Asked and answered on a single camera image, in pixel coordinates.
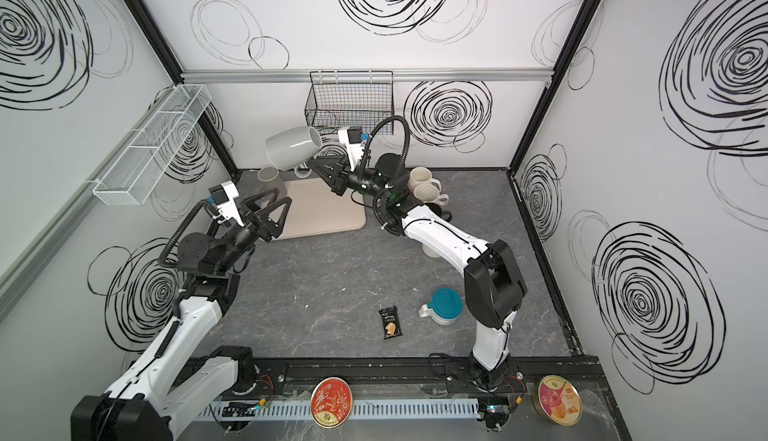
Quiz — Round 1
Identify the black wire basket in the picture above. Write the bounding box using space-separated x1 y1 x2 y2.
304 70 394 132

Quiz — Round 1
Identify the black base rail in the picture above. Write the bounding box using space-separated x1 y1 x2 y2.
179 356 607 389

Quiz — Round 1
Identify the white mesh wall shelf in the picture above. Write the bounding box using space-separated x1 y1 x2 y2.
92 84 211 206

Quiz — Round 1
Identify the tall dark grey mug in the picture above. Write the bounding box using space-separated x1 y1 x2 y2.
256 166 287 200

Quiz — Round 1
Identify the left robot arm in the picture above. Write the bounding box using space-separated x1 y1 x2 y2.
70 182 292 440

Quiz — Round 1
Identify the cream speckled mug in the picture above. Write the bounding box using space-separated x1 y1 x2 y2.
413 183 450 206

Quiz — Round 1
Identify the teal lidded white mug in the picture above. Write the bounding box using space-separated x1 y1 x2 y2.
418 288 463 326

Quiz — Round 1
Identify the large white mug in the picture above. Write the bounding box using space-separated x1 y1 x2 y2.
408 167 442 192

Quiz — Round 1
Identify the pink yellow round tin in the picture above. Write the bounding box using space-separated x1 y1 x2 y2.
532 375 583 427

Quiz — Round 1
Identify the wide cream white mug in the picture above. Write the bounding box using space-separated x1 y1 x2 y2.
421 244 441 259

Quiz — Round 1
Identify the black snack packet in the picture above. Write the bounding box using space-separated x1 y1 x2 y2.
379 306 402 340

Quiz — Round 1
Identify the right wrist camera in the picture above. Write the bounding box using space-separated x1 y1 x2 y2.
338 127 368 169

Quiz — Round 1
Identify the light grey mug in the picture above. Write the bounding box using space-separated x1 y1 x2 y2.
265 126 323 171

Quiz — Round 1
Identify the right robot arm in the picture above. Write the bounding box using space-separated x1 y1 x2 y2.
307 154 528 391

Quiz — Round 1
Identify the white slotted cable duct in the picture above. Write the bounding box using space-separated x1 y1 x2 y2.
196 398 480 422

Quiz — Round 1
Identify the red round tin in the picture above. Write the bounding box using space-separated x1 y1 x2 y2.
310 377 354 429

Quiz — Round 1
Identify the beige serving tray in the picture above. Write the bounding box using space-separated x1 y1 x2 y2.
277 178 367 241

